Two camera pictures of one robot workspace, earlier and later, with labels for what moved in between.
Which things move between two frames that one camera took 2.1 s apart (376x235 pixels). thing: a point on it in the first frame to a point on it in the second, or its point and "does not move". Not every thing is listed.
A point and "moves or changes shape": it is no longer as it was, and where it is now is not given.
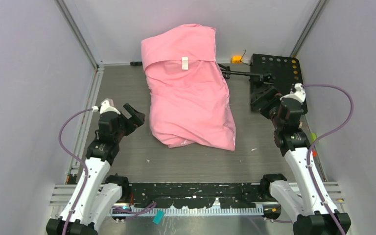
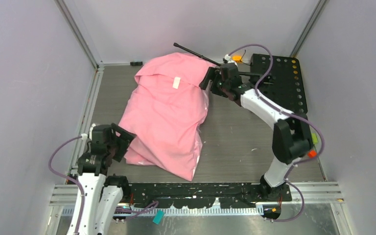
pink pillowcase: (189, 102) moves or changes shape
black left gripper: (136, 120) to (125, 139)
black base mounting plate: (197, 195) does not move
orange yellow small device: (236, 59) does not move
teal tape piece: (158, 217) does not move
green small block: (313, 137) does not move
